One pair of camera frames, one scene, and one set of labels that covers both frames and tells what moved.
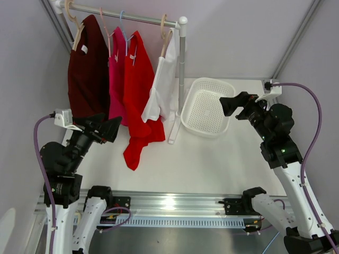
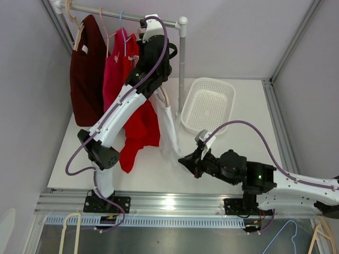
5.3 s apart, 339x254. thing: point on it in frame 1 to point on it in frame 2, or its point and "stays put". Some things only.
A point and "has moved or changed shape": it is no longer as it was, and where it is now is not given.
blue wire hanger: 121,13 stays put
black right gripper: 230,105 to 194,164
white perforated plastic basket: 202,114 stays put
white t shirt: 162,101 to 169,141
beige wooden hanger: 166,37 has moved or changed shape
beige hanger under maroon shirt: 67,2 stays put
